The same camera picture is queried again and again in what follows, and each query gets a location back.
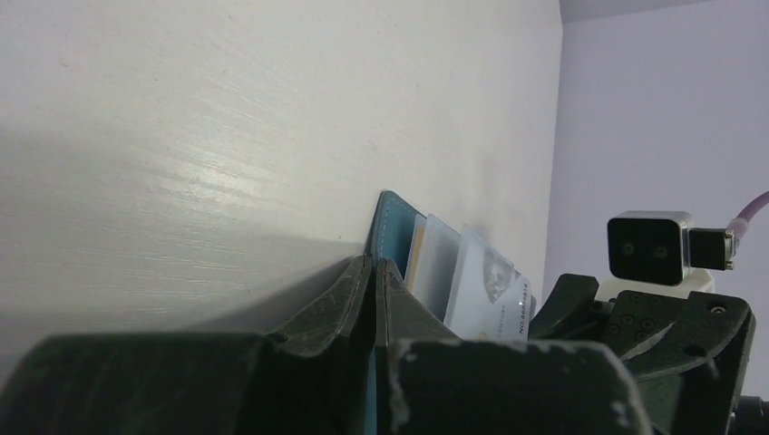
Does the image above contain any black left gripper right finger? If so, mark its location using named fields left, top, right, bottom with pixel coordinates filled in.
left=375, top=259, right=652, bottom=434

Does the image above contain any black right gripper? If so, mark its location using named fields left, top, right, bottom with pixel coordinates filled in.
left=529, top=274, right=768, bottom=434

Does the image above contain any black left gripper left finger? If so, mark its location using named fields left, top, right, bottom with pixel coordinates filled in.
left=1, top=256, right=374, bottom=434

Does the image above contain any white credit card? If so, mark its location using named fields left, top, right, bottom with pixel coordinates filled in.
left=443, top=226, right=532, bottom=342

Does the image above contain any blue card holder wallet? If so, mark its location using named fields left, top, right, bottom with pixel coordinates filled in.
left=363, top=189, right=539, bottom=435

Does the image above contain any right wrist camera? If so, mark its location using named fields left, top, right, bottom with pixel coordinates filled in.
left=607, top=210, right=748, bottom=286

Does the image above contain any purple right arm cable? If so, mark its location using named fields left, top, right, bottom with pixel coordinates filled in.
left=726, top=190, right=769, bottom=238

